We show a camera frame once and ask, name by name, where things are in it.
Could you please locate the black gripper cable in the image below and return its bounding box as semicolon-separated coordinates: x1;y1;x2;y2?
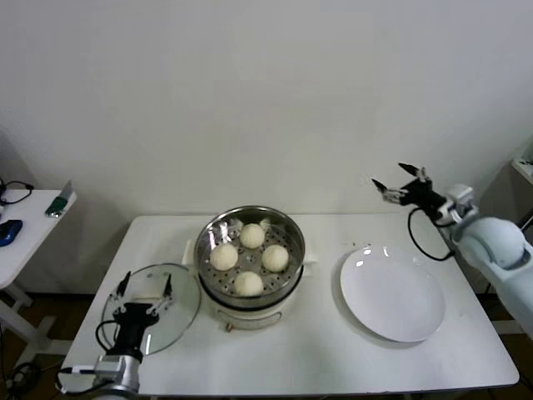
407;207;455;262
95;319;122;355

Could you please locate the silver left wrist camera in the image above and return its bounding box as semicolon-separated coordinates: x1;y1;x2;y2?
93;354;127;381

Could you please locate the white round plate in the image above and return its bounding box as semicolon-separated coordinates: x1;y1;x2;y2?
340;246;446;343

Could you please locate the beige shelf cabinet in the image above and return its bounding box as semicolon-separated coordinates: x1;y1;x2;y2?
485;159;533;234

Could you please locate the round glass pot lid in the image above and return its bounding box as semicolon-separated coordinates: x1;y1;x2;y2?
101;262;203;356

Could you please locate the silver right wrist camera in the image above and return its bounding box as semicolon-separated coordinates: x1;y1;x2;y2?
446;184;476;205

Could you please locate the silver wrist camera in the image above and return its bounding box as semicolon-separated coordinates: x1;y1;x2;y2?
93;354;127;381
446;184;476;205

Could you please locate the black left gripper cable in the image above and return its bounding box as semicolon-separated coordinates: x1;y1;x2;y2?
95;319;122;355

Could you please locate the white side table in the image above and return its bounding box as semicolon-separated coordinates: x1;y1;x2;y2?
0;189;78;363

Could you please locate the blue computer mouse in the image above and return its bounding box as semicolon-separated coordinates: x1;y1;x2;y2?
0;219;22;247

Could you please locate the thin black desk cable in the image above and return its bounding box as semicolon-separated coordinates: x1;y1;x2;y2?
0;179;34;205

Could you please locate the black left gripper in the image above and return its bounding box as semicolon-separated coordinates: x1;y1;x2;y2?
107;270;175;358

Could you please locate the stainless steel steamer basket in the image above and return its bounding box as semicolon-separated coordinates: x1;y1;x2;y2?
194;204;305;310

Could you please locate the white steamed baozi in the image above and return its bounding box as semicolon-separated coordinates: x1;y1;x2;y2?
239;222;266;249
261;244;290;273
209;243;240;271
233;270;265;298

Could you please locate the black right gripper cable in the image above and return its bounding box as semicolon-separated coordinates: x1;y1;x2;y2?
407;207;455;262

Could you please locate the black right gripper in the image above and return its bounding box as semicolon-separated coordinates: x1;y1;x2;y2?
370;162;450;220

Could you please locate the black floor cable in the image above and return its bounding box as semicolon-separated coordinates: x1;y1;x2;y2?
6;361;63;391

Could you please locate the white electric cooker base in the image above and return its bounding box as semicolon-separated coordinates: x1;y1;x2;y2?
182;237;320;333

